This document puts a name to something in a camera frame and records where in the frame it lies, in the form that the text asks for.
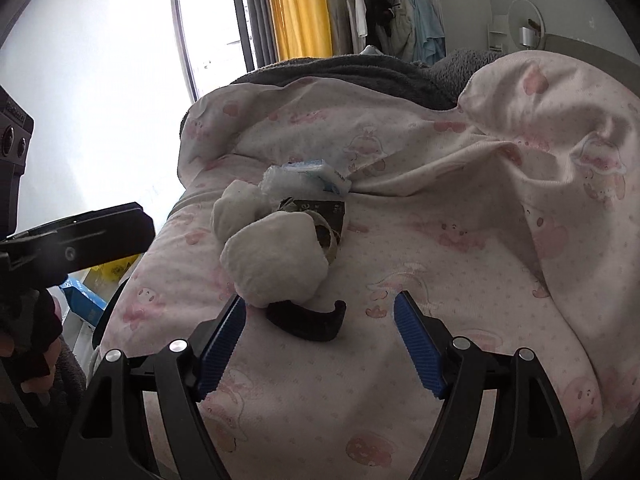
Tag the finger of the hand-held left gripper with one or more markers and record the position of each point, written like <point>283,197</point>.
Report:
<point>90,242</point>

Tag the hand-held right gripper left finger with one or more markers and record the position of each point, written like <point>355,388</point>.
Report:
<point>222,345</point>

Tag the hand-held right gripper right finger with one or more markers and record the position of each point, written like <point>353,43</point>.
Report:
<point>415,340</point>

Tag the large white tissue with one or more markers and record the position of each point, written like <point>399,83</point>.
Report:
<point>272,260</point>

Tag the black tissue packet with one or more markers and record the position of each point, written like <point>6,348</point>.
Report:
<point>320,209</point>

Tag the bubble wrap piece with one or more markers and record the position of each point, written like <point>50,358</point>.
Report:
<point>285,185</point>

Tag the blue and white tissue pack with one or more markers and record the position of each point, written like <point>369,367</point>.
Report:
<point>320,172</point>

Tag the person's left hand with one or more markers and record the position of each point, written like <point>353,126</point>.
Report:
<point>30,340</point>

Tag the yellow plastic bag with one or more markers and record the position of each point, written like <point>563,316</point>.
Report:
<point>112,266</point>

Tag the blue cardboard box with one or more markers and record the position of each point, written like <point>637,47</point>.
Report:
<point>82,300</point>

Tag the pink printed duvet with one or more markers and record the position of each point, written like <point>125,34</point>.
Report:
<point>410,270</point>

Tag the brown tape roll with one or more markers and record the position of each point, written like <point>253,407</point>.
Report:
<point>327,242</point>

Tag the grey fleece blanket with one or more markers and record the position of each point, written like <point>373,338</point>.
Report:
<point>360,77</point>

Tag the grey curtain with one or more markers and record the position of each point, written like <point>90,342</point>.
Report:
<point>260,15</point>

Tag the yellow curtain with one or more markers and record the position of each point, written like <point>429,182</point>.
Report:
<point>297,7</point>

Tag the white hanging jacket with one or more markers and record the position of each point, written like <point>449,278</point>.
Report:
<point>397,15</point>

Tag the black hanging garment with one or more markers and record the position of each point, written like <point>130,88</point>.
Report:
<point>377,10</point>

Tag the round white mirror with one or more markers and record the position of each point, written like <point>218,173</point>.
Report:
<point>525,22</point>

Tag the white wall shelf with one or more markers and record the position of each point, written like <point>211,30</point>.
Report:
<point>497,35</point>

